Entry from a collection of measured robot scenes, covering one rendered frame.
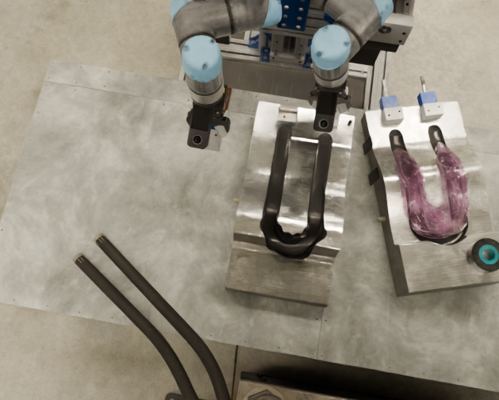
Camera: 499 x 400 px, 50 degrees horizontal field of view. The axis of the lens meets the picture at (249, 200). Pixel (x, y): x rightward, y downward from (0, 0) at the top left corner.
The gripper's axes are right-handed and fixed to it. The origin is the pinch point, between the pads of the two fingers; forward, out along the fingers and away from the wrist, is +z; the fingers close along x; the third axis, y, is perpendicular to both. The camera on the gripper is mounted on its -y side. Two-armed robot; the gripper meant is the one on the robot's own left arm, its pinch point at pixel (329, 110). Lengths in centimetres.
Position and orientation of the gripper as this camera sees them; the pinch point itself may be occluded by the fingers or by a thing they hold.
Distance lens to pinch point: 140.4
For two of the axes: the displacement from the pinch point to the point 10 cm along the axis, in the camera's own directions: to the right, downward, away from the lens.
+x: -9.7, -1.4, 1.8
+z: 1.5, 1.6, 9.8
